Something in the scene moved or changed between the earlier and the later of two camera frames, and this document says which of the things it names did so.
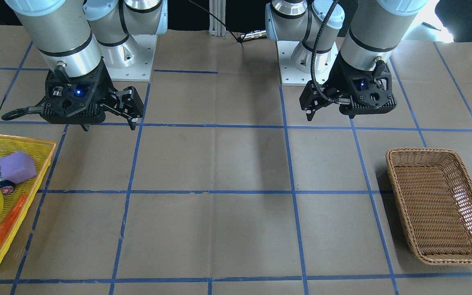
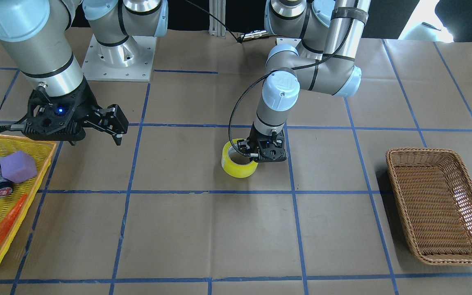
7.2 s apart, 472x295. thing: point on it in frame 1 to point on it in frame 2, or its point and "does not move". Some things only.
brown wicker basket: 447,222 does not move
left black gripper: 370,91 to 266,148
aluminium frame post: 217,8 does not move
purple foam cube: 18,167 does not move
